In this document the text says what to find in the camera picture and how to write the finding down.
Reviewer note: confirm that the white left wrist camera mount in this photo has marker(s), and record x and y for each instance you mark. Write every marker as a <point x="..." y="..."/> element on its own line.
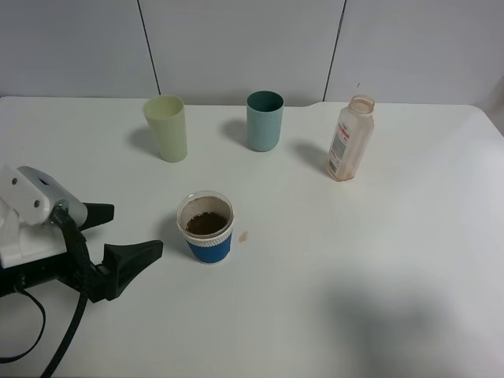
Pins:
<point x="28" y="198"/>

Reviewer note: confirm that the brown drink spill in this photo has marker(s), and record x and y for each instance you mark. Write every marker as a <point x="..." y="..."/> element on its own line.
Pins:
<point x="244" y="237"/>

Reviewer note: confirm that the clear plastic drink bottle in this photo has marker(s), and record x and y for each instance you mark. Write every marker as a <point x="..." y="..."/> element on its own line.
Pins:
<point x="352" y="134"/>

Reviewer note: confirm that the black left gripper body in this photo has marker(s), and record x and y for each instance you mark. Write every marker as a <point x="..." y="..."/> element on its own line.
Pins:
<point x="62" y="267"/>

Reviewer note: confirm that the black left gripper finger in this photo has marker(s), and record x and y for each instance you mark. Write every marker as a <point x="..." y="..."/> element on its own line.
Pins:
<point x="97" y="214"/>
<point x="122" y="264"/>

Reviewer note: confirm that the blue sleeved clear cup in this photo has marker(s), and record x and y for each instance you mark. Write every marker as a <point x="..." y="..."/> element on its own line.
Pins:
<point x="206" y="221"/>

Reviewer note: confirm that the teal plastic cup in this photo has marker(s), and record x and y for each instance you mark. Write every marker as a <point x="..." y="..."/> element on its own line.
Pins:
<point x="264" y="114"/>

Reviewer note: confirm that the pale yellow plastic cup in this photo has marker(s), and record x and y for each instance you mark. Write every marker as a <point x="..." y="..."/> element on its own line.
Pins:
<point x="166" y="118"/>

